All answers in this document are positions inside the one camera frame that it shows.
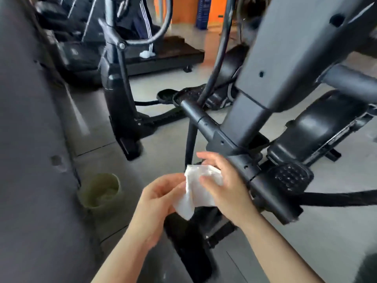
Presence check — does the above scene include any person's left hand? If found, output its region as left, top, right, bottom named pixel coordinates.
left=126, top=173, right=188, bottom=250

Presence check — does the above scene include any person's right hand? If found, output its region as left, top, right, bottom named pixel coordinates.
left=196, top=151, right=261, bottom=229

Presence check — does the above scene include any white wet wipe sheet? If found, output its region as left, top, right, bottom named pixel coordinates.
left=173, top=164, right=225, bottom=221

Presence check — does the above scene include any black elliptical machine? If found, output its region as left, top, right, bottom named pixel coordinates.
left=164, top=0, right=377, bottom=283
left=97, top=0, right=248, bottom=162

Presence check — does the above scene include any person's right forearm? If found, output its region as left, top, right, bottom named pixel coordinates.
left=238, top=210, right=325, bottom=283

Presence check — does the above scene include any white trash bin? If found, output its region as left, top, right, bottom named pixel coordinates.
left=77, top=173, right=121, bottom=211

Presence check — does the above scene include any black treadmill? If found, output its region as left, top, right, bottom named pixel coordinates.
left=35, top=0, right=206, bottom=86

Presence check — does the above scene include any blue banner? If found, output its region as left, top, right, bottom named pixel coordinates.
left=196, top=0, right=213, bottom=31

